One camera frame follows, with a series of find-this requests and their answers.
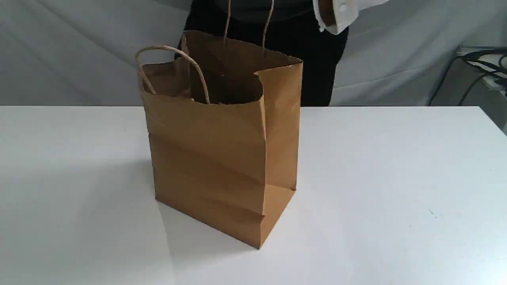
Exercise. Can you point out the brown paper bag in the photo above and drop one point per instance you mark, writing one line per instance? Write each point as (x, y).
(223, 123)

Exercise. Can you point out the person forearm white sleeve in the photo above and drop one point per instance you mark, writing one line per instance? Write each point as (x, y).
(336, 16)

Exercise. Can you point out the person torso dark clothing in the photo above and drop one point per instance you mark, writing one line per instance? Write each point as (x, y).
(286, 26)

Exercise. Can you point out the white backdrop cloth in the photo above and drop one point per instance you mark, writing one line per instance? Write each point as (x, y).
(81, 52)

